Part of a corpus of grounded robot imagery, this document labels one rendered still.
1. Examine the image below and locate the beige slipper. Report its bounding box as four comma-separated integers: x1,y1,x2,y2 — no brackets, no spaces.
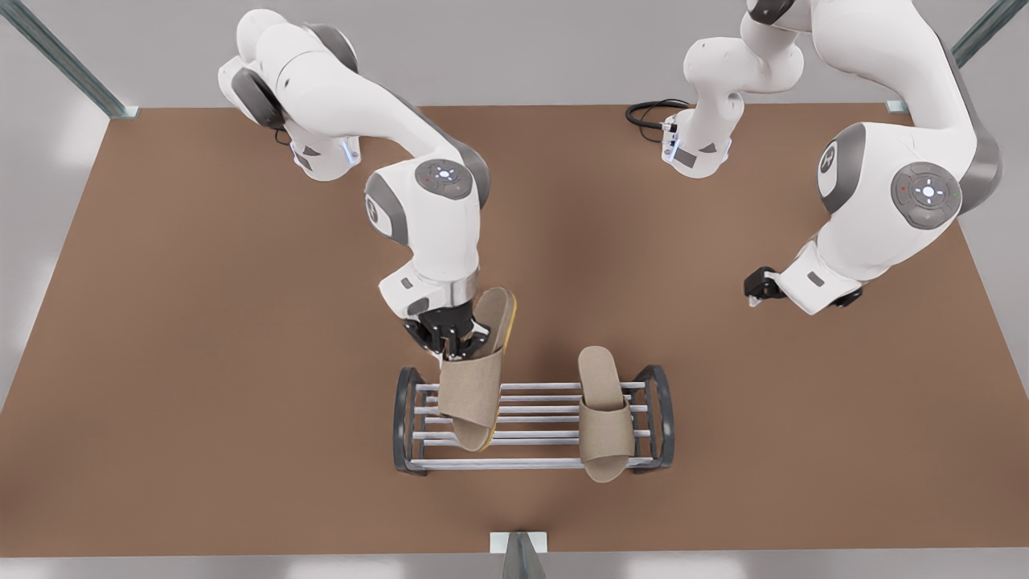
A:
577,346,636,483
437,287,518,453

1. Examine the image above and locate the silver frame post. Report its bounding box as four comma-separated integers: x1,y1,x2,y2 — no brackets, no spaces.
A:
490,531,549,579
886,0,1029,114
0,0,139,121

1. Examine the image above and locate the black and silver shoe rack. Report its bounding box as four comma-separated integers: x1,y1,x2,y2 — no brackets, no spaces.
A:
392,364,676,476

